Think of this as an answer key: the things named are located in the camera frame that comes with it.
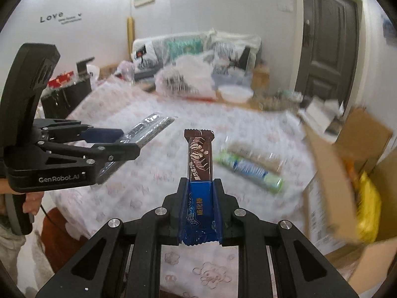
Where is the grey silver snack packet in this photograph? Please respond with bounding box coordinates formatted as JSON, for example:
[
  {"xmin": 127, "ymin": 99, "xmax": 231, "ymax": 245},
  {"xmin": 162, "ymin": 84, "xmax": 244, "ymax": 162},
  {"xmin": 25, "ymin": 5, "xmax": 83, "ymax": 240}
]
[{"xmin": 97, "ymin": 112, "xmax": 176, "ymax": 185}]

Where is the yellow snack packet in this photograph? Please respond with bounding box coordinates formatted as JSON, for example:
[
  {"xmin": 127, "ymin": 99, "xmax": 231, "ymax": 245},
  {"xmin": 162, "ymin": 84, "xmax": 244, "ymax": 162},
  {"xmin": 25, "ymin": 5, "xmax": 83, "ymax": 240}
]
[{"xmin": 357, "ymin": 172, "xmax": 382, "ymax": 244}]

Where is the brown blue chocolate bar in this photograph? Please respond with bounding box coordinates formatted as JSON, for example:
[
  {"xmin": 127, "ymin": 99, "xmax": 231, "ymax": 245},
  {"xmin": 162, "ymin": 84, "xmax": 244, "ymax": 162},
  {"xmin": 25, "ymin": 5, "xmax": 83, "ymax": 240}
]
[{"xmin": 180, "ymin": 129, "xmax": 222, "ymax": 246}]

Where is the green white candy stick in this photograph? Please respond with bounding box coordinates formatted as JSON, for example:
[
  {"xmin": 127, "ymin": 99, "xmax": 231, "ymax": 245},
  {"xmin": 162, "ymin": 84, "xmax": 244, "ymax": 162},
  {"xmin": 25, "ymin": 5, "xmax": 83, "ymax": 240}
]
[{"xmin": 215, "ymin": 150, "xmax": 283, "ymax": 193}]

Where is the clear brown snack stick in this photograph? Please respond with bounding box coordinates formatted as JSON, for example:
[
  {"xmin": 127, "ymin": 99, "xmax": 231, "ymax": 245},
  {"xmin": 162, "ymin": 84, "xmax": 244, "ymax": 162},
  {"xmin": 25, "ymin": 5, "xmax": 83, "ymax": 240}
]
[{"xmin": 227, "ymin": 142, "xmax": 283, "ymax": 174}]

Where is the orange chicken foot packet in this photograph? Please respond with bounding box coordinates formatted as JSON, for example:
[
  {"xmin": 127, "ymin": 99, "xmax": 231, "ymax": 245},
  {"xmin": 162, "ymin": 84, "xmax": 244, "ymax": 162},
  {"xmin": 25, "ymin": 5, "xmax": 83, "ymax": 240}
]
[{"xmin": 342, "ymin": 158, "xmax": 360, "ymax": 189}]

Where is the person left hand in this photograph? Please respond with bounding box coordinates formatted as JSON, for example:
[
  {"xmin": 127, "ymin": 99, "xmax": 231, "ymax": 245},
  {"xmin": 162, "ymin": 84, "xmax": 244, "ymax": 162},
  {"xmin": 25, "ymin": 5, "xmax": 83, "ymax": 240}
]
[{"xmin": 0, "ymin": 178, "xmax": 44, "ymax": 216}]

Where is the cardboard box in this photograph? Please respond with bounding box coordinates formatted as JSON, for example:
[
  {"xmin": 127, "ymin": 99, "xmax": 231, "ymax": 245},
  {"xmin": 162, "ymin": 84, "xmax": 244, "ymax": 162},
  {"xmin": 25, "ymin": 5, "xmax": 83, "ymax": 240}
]
[{"xmin": 304, "ymin": 108, "xmax": 396, "ymax": 294}]

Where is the wine glass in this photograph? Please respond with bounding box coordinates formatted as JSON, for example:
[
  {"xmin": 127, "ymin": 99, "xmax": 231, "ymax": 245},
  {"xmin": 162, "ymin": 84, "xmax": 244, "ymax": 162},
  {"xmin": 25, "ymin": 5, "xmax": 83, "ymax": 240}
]
[{"xmin": 118, "ymin": 61, "xmax": 134, "ymax": 82}]

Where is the pink patterned tablecloth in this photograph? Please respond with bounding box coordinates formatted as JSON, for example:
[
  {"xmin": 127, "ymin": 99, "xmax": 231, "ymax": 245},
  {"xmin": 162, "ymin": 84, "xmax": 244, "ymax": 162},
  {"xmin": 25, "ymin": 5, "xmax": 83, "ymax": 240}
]
[{"xmin": 50, "ymin": 83, "xmax": 315, "ymax": 297}]

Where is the white printed plastic bag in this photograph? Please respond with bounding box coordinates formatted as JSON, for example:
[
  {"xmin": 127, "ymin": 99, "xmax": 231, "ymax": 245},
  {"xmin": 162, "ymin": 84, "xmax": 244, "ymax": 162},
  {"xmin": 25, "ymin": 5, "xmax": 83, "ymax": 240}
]
[{"xmin": 155, "ymin": 50, "xmax": 217, "ymax": 100}]

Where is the teal tree cushion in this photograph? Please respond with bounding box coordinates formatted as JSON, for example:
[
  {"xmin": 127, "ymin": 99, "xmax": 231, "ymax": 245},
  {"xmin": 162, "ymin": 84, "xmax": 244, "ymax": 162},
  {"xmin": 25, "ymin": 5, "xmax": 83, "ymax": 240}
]
[{"xmin": 165, "ymin": 38, "xmax": 203, "ymax": 61}]

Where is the white plastic bowl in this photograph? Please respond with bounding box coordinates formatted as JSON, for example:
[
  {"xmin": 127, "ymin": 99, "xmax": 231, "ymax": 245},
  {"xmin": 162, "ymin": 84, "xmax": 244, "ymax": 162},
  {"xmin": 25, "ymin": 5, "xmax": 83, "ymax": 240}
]
[{"xmin": 217, "ymin": 85, "xmax": 254, "ymax": 104}]

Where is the silver tissue box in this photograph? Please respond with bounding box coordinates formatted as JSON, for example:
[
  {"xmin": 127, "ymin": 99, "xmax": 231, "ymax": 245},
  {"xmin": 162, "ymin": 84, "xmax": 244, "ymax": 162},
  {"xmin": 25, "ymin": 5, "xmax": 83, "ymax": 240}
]
[{"xmin": 298, "ymin": 96, "xmax": 344, "ymax": 134}]

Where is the clear snack tray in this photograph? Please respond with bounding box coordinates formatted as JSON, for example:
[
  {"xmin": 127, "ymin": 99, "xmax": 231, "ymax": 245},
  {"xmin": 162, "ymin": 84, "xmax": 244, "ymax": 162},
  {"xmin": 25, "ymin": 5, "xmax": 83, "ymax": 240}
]
[{"xmin": 256, "ymin": 90, "xmax": 303, "ymax": 112}]

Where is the grey sofa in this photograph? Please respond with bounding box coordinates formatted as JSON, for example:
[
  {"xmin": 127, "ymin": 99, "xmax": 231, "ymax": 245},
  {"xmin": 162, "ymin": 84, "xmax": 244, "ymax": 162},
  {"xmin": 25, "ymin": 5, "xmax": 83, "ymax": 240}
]
[{"xmin": 131, "ymin": 29, "xmax": 262, "ymax": 85}]

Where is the dark entrance door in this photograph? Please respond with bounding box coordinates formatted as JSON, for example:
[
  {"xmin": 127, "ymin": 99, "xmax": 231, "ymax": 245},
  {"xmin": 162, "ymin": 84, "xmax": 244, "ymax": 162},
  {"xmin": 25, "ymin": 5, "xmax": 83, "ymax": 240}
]
[{"xmin": 296, "ymin": 0, "xmax": 359, "ymax": 105}]

